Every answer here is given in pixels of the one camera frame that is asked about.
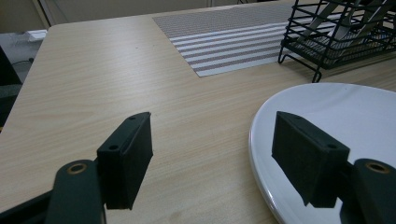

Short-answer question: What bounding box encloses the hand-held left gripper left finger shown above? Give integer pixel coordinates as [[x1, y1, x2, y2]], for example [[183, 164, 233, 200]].
[[96, 111, 154, 211]]

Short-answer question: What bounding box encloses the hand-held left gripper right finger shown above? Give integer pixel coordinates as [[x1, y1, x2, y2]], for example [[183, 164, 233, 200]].
[[271, 110, 351, 209]]

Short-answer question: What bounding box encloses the white round plate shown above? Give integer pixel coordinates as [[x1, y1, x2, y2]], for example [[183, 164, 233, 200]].
[[247, 82, 396, 224]]

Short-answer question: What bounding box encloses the black wire cutlery basket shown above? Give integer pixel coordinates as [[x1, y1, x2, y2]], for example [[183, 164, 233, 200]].
[[277, 0, 396, 84]]

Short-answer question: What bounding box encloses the striped grey placemat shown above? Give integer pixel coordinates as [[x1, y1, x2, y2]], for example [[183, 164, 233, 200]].
[[152, 2, 344, 78]]

